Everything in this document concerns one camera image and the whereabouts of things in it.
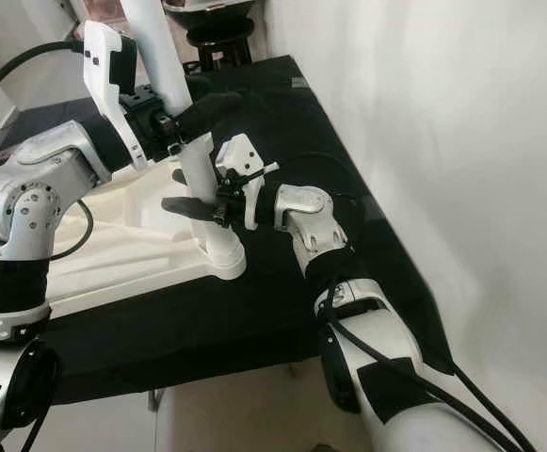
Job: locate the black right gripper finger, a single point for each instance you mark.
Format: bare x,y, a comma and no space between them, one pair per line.
181,176
190,208

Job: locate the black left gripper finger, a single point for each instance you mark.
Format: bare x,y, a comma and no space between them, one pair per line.
198,85
210,111

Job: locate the black wok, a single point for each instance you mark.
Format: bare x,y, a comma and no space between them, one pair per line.
217,6

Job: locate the white plastic table top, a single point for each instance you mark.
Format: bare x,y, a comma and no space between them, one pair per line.
122,254

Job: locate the grey tape patch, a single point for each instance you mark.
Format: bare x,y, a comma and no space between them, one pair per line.
299,83

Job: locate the red printed storage box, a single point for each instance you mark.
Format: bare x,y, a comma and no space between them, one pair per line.
102,8

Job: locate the black tablecloth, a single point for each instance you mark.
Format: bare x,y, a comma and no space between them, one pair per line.
292,311

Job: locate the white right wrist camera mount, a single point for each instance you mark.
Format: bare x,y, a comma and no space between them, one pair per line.
240,155

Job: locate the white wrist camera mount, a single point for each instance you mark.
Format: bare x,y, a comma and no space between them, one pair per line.
240,155
99,75

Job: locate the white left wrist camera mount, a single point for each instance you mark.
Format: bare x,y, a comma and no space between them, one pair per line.
99,75

